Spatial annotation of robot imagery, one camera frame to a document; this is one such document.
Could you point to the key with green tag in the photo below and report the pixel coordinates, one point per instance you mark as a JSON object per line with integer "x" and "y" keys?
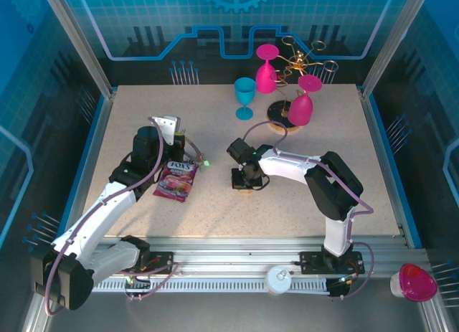
{"x": 206, "y": 163}

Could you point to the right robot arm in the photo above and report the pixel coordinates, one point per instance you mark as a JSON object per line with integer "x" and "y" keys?
{"x": 287, "y": 165}

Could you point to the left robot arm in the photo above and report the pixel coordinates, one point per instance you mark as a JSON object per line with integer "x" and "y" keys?
{"x": 97, "y": 217}

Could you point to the red candy bag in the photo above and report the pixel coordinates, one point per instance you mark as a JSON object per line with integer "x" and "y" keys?
{"x": 177, "y": 183}

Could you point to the teal plastic goblet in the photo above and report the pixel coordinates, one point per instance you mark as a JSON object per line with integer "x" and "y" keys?
{"x": 245, "y": 90}

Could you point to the pink plastic goblet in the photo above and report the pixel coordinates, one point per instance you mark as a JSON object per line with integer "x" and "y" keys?
{"x": 264, "y": 79}
{"x": 300, "y": 109}

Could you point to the white round cap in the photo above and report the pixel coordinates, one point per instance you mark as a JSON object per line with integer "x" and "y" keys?
{"x": 277, "y": 280}

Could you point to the cup with pink lid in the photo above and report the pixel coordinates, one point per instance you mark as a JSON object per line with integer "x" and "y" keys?
{"x": 416, "y": 282}

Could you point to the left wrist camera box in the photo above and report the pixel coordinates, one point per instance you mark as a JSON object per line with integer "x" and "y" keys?
{"x": 166, "y": 127}

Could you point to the aluminium side rail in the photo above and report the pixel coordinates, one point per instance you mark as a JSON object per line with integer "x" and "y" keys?
{"x": 96, "y": 145}
{"x": 382, "y": 149}

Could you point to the aluminium mounting rail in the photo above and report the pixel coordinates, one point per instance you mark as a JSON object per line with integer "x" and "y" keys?
{"x": 233, "y": 255}

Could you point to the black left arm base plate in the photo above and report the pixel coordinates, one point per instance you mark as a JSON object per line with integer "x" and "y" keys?
{"x": 163, "y": 262}

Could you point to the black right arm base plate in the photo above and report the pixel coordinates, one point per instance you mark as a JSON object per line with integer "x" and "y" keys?
{"x": 310, "y": 262}

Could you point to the aluminium frame post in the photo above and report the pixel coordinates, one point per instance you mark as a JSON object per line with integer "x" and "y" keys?
{"x": 394, "y": 41}
{"x": 77, "y": 41}

